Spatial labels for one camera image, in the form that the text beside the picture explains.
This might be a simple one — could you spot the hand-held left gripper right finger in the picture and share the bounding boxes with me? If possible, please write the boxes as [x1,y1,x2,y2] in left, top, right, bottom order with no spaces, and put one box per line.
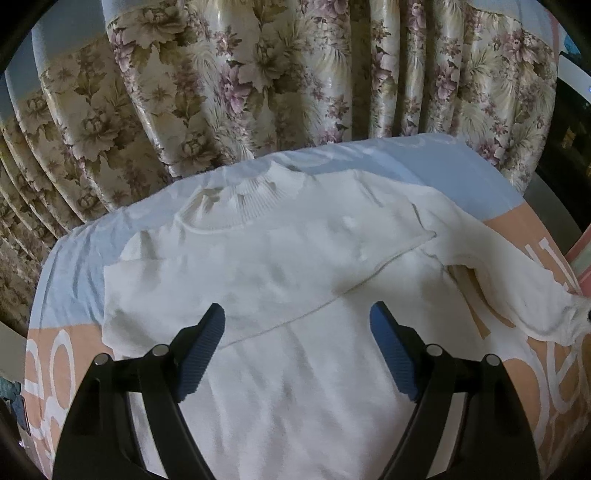
[369,301,541,480]

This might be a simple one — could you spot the white knit sweater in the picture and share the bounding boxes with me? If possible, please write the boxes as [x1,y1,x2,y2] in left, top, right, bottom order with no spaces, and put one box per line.
[100,159,591,480]

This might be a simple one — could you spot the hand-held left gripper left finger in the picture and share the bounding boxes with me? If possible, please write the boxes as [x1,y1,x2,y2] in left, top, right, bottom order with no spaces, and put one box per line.
[52,302,227,480]

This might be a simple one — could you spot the floral and blue curtain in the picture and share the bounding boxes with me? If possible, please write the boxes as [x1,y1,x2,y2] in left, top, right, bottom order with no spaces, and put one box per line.
[0,0,560,301]

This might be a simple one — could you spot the black glass-door appliance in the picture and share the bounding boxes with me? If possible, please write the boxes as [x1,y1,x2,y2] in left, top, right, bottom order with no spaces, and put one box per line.
[531,60,591,232]

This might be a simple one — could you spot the orange and blue printed bedsheet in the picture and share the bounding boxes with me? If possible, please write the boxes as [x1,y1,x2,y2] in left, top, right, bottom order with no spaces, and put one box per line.
[25,133,591,480]

